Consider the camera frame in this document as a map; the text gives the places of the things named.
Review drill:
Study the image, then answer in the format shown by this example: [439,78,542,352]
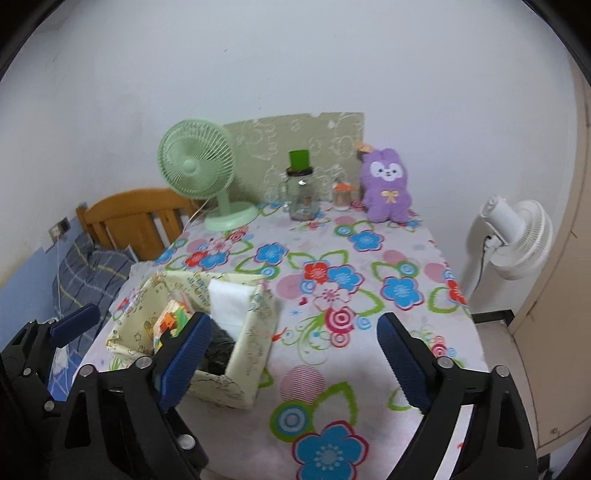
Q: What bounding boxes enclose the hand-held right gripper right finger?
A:
[376,312,539,480]

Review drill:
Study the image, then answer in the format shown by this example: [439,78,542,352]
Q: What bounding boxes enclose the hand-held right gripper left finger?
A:
[58,311,214,480]

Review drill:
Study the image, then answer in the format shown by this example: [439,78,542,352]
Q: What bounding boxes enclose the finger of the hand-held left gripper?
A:
[48,303,102,348]
[174,429,211,475]

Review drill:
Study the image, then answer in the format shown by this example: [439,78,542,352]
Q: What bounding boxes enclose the grey sock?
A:
[203,323,241,376]

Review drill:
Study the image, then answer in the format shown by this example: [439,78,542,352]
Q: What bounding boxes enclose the yellow fabric storage box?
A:
[106,270,281,411]

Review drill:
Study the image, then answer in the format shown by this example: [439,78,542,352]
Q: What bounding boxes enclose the blue grid bedsheet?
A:
[50,347,83,401]

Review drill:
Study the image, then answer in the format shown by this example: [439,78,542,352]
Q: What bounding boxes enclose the grey plaid pillow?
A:
[51,232,137,358]

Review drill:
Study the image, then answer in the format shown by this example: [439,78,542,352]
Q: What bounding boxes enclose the purple plush bunny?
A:
[355,143,413,223]

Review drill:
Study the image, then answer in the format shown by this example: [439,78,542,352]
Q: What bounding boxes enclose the white standing fan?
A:
[464,195,553,296]

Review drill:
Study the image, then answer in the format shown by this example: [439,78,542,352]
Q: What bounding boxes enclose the small jar with orange lid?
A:
[332,182,354,212]

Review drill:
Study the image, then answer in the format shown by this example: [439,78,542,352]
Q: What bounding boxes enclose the beige wardrobe door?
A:
[510,60,591,462]

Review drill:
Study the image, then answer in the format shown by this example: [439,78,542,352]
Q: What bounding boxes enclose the glass jar with green lid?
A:
[277,150,320,221]

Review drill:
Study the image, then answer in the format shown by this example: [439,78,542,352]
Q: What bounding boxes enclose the green desk fan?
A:
[158,119,259,232]

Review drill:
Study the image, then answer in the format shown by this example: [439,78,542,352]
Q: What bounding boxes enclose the green patterned board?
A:
[224,112,365,204]

